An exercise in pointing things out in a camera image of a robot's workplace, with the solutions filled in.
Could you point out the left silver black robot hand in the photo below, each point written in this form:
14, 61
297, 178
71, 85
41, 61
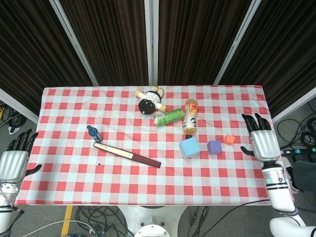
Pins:
12, 165

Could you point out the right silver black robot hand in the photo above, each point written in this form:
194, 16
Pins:
265, 145

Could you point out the small orange cube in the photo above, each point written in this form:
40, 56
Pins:
229, 140

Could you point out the medium purple cube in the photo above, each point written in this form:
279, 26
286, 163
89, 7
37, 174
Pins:
214, 147

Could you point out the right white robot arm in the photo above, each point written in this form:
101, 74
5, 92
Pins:
280, 195

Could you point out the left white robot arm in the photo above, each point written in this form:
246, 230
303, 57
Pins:
6, 212

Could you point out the black power strip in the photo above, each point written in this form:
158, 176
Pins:
300, 151

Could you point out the white pink sneaker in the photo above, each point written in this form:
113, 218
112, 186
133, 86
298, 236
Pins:
292, 176

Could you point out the black trouser leg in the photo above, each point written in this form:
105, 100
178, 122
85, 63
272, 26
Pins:
306, 175

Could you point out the large light blue cube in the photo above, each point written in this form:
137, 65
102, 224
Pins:
189, 148

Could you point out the orange drink bottle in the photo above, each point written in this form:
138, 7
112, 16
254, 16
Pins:
190, 118

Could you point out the small blue bottle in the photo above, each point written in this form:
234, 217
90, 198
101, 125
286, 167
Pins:
95, 134

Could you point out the dark brown curtain panel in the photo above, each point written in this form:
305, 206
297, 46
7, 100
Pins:
108, 39
29, 49
197, 39
284, 49

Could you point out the green drink can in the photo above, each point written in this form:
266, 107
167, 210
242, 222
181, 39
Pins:
169, 117

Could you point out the red white checkered tablecloth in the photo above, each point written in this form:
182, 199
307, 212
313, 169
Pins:
123, 177

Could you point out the dark red folded fan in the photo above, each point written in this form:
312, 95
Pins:
127, 155

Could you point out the black white doll figure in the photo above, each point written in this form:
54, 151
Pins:
149, 102

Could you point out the white metal partition frame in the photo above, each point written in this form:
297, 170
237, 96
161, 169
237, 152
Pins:
295, 105
18, 105
74, 42
237, 42
151, 42

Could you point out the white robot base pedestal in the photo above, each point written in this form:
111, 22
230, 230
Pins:
150, 219

